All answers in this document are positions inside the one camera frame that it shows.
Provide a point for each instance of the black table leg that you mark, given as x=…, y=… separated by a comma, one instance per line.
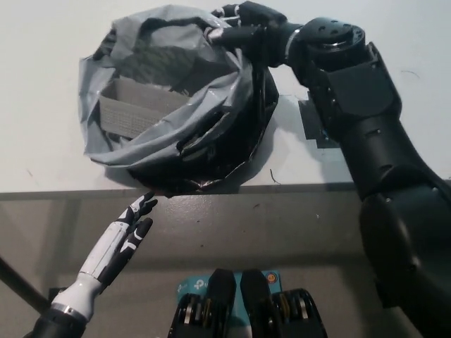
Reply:
x=21, y=283

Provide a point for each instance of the black tape patch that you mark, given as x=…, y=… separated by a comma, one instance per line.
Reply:
x=311, y=123

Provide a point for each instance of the grey black plastic bag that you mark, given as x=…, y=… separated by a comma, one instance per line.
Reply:
x=218, y=98

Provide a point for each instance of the grey perforated rectangular container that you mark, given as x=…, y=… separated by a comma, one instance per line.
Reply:
x=123, y=118

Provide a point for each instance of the teal TP-Link box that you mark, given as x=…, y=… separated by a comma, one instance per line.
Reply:
x=188, y=286

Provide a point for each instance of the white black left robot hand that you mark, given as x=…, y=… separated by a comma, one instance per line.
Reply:
x=112, y=250

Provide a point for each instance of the short black thread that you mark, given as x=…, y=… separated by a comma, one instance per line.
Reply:
x=274, y=177

